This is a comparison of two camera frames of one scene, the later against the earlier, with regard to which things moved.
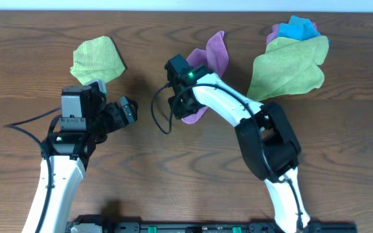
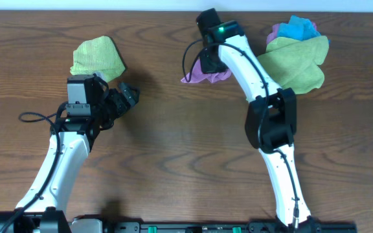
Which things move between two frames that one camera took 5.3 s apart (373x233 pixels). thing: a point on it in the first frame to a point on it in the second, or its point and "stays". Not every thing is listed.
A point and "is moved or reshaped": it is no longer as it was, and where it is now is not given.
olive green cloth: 288,66 stays
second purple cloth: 272,35 stays
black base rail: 114,224 stays
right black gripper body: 184,108 to 210,64
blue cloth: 298,28 stays
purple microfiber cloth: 215,59 is moved or reshaped
